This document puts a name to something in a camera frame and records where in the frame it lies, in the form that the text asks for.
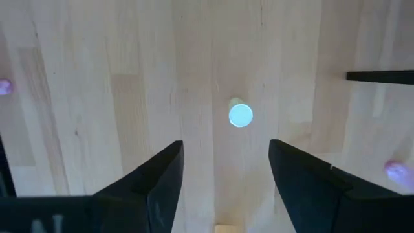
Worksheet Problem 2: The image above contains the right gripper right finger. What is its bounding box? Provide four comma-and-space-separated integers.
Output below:
268, 139, 354, 233

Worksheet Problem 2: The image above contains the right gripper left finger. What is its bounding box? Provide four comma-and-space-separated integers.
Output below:
92, 140, 185, 233

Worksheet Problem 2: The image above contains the clear blue pill bottle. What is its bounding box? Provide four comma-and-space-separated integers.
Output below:
228, 96, 255, 128

